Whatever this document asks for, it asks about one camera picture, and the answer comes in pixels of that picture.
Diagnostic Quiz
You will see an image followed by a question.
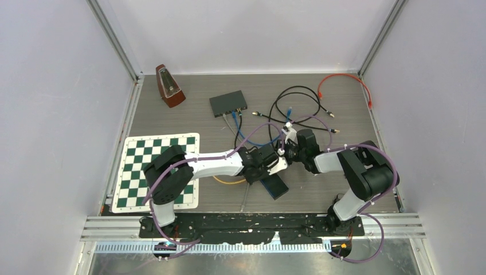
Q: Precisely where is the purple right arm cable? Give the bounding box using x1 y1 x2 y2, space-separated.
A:
288 115 399 264

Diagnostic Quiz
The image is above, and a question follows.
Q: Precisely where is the red ethernet cable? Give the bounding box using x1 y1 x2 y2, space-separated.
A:
317 73 373 111

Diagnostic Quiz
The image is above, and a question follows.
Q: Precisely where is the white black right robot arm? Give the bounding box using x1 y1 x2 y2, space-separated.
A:
283 125 399 235

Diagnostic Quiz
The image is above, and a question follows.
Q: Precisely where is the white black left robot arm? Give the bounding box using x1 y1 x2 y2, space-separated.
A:
143 145 288 237

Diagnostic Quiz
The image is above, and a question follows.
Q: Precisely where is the brown wooden metronome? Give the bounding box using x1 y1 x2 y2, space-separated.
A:
156 64 186 108

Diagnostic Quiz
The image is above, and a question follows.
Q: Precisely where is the short black ethernet cable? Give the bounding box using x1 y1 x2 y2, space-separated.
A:
252 86 340 134

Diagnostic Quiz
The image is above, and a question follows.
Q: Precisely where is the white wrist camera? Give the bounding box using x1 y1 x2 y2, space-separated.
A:
267 148 288 175
281 121 297 143

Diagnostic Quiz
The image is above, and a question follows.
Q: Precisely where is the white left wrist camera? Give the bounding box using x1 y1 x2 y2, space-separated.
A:
267 148 288 175

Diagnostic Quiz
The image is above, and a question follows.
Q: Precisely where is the black blue network switch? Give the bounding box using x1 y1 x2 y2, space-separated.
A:
260 174 289 200

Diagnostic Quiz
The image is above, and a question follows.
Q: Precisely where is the yellow ethernet cable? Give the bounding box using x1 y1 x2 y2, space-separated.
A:
212 175 248 186

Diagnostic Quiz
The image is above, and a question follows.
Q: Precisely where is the blue ethernet cable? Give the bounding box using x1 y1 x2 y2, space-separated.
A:
232 107 294 148

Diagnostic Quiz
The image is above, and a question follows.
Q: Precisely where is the dark grey network switch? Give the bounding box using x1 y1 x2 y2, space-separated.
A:
209 90 248 117

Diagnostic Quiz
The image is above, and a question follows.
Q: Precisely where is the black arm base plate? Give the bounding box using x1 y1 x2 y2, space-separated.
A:
139 213 365 245

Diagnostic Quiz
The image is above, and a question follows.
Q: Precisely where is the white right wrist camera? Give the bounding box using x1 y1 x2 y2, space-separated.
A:
281 121 297 143

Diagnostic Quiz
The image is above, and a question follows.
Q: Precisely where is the green white chessboard mat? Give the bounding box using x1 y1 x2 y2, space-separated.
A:
110 133 200 214

